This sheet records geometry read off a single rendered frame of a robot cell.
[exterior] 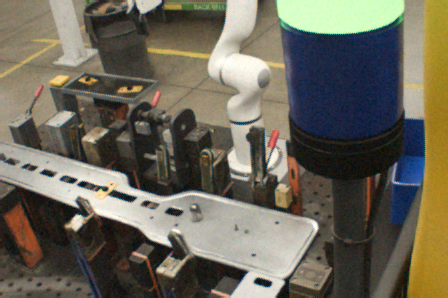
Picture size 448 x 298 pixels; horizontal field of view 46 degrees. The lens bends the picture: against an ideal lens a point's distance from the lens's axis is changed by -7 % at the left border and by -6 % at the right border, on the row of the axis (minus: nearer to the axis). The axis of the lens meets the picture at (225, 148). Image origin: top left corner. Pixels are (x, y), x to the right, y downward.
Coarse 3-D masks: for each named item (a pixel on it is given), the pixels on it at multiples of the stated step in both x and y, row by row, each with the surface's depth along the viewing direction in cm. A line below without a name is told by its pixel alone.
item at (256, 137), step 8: (256, 128) 147; (264, 128) 147; (248, 136) 144; (256, 136) 145; (264, 136) 147; (256, 144) 149; (264, 144) 148; (256, 152) 150; (264, 152) 149; (256, 160) 151; (264, 160) 150; (256, 168) 152; (264, 168) 151; (256, 176) 154; (264, 176) 152; (256, 184) 155
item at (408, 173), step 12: (408, 120) 150; (420, 120) 149; (408, 132) 152; (420, 132) 151; (408, 144) 155; (420, 144) 153; (408, 156) 157; (420, 156) 155; (396, 168) 133; (408, 168) 152; (420, 168) 151; (396, 180) 137; (408, 180) 148; (420, 180) 147; (396, 192) 129; (408, 192) 128; (396, 204) 131; (408, 204) 130; (396, 216) 133
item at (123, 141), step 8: (128, 128) 184; (120, 136) 181; (128, 136) 180; (120, 144) 180; (128, 144) 177; (120, 152) 182; (128, 152) 180; (128, 160) 182; (128, 168) 185; (136, 176) 186; (136, 184) 189; (144, 184) 189
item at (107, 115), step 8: (96, 104) 198; (104, 104) 196; (112, 104) 193; (120, 104) 196; (104, 112) 199; (112, 112) 196; (120, 112) 198; (104, 120) 201; (112, 120) 199; (104, 128) 204; (120, 168) 212
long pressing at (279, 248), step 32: (0, 160) 195; (32, 160) 192; (64, 160) 188; (64, 192) 173; (96, 192) 170; (128, 192) 168; (192, 192) 163; (128, 224) 156; (160, 224) 153; (192, 224) 151; (224, 224) 149; (256, 224) 148; (288, 224) 146; (224, 256) 139; (256, 256) 137; (288, 256) 136
